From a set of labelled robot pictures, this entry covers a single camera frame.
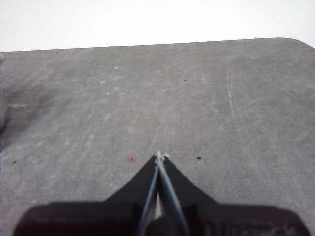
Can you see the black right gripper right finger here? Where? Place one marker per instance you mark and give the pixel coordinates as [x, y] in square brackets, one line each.
[179, 189]

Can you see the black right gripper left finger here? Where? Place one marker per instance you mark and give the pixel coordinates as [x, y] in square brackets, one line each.
[140, 189]

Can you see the pale green electric cooking pot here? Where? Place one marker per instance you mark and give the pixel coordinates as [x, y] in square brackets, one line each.
[2, 113]

